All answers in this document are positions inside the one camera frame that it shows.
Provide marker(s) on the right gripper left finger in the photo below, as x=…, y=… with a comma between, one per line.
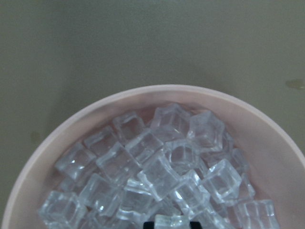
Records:
x=148, y=225

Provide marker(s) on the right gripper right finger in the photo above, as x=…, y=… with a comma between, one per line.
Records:
x=195, y=225

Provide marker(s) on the pile of clear ice cubes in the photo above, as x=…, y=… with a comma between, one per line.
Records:
x=177, y=163

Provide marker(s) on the pink bowl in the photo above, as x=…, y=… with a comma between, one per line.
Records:
x=277, y=164

